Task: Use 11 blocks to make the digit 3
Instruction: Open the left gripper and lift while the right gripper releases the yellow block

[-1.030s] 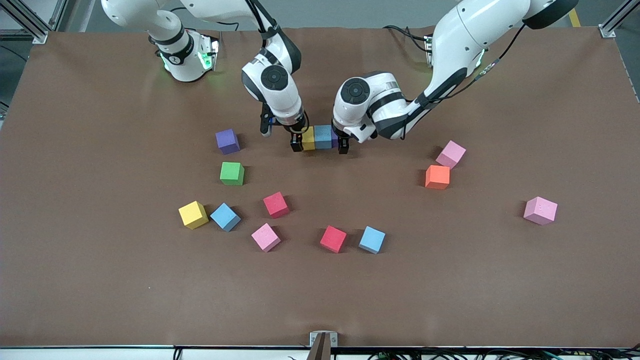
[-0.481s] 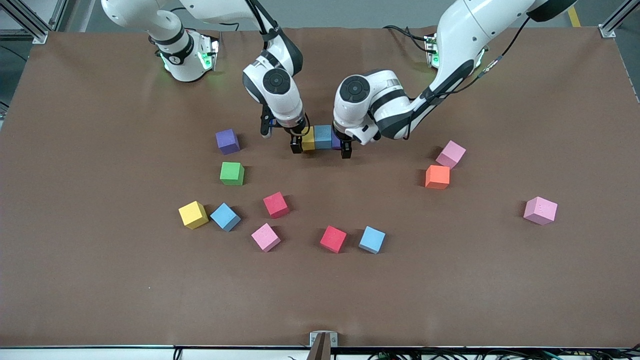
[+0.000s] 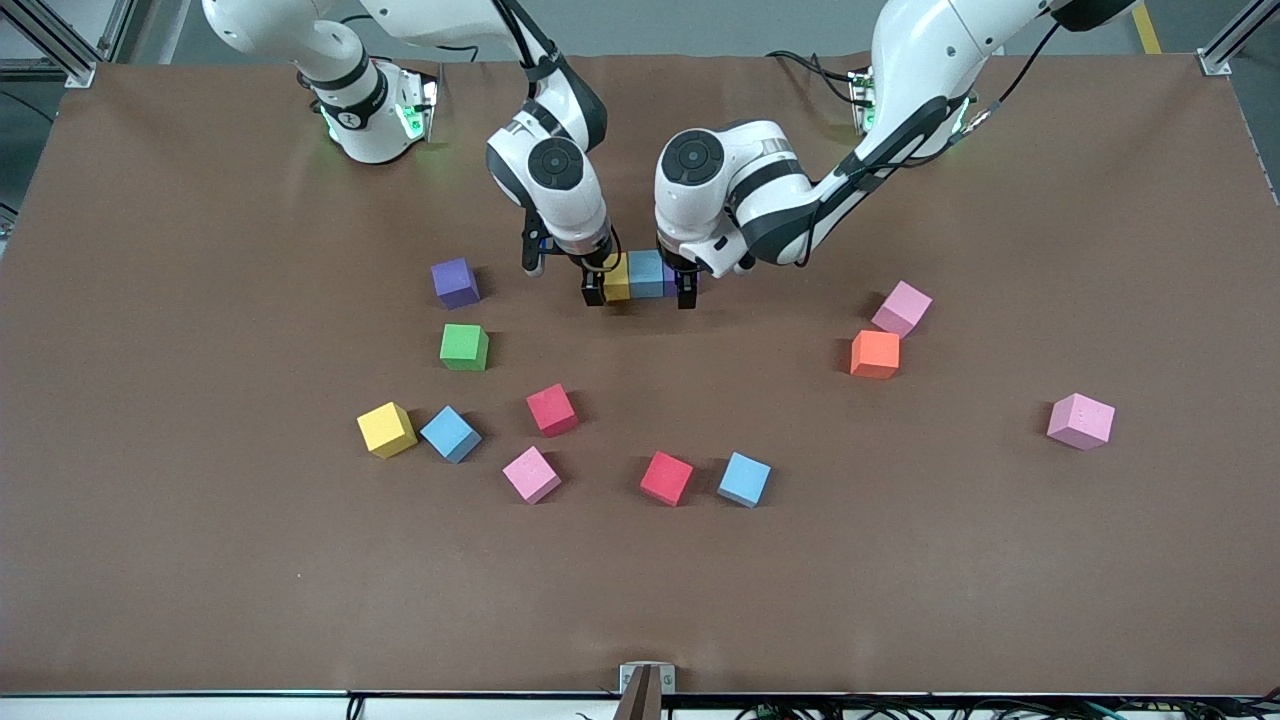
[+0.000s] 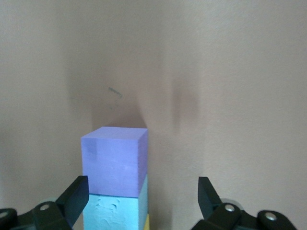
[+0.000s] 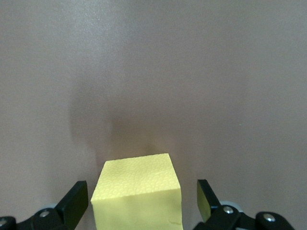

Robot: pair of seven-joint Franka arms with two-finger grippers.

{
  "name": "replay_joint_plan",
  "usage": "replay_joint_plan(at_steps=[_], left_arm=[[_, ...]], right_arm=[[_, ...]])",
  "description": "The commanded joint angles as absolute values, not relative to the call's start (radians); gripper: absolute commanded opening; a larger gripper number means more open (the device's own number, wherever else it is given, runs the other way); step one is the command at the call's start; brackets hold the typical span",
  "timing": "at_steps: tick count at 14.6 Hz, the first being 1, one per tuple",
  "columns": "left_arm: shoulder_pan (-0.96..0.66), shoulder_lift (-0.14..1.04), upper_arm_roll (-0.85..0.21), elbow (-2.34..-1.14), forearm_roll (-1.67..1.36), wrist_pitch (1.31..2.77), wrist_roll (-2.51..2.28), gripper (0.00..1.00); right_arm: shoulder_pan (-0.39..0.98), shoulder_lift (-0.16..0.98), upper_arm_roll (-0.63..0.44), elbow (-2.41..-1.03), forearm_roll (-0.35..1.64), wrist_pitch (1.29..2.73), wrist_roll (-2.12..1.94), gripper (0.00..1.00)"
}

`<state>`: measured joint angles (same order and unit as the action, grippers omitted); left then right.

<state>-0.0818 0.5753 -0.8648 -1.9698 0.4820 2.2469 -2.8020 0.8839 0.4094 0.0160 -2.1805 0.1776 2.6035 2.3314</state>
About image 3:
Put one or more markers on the purple foam cube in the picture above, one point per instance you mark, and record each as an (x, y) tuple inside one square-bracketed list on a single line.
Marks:
[(670, 282), (455, 284)]

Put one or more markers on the yellow foam cube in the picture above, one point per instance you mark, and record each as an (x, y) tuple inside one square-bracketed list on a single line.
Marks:
[(618, 280), (386, 430)]

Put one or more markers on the blue foam cube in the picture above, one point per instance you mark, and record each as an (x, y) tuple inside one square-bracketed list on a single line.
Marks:
[(450, 434), (744, 480), (646, 275)]

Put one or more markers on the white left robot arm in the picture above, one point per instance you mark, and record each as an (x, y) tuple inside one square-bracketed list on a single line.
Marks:
[(930, 50)]

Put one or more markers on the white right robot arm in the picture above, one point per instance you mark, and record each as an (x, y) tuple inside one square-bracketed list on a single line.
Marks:
[(580, 220)]

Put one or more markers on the red foam cube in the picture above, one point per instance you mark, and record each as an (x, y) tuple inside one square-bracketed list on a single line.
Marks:
[(666, 478), (552, 410)]

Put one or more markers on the green foam cube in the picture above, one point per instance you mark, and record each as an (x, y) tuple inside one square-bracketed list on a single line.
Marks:
[(464, 348)]

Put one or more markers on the orange foam cube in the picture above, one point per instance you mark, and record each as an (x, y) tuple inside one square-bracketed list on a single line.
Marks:
[(875, 354)]

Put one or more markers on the brown table mat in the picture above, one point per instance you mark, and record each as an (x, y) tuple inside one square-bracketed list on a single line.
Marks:
[(640, 600)]

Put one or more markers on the pink foam cube with dimples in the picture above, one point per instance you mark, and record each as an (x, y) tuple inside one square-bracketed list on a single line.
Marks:
[(1080, 421)]

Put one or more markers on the grey metal camera bracket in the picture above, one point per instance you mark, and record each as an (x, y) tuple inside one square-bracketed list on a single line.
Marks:
[(628, 672)]

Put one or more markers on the aluminium frame profile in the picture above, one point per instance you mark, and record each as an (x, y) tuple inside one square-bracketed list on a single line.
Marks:
[(1215, 62), (80, 72)]

